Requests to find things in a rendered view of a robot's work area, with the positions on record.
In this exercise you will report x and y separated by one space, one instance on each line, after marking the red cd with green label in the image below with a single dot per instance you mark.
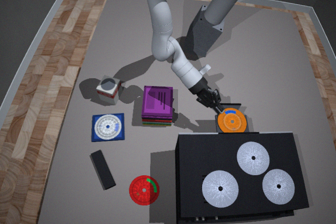
144 198

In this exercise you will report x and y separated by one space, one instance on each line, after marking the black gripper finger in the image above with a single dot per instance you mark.
216 98
201 100

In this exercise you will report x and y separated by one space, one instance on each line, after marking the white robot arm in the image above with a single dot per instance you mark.
161 19

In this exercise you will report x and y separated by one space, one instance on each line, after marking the orange cd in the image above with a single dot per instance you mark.
229 114

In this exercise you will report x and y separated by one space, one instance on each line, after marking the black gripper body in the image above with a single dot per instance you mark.
201 88

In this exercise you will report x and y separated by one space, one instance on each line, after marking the black flat bar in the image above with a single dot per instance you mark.
103 169

